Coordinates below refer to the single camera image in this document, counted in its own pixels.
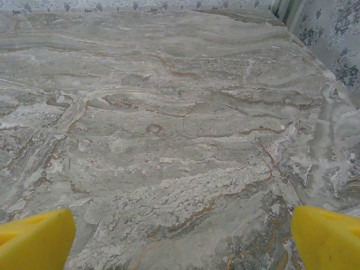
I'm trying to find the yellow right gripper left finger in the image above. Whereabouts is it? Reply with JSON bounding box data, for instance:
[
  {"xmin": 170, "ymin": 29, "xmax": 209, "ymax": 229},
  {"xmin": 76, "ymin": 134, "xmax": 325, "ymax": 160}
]
[{"xmin": 0, "ymin": 208, "xmax": 77, "ymax": 270}]

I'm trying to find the aluminium frame corner post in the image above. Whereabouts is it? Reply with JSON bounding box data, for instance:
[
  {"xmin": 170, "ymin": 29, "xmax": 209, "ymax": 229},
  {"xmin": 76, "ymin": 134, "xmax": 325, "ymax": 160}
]
[{"xmin": 269, "ymin": 0, "xmax": 303, "ymax": 32}]

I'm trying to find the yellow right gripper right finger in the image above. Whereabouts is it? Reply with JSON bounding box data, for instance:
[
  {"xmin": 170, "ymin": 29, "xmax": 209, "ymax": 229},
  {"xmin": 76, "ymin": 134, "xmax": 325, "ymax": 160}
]
[{"xmin": 290, "ymin": 205, "xmax": 360, "ymax": 270}]

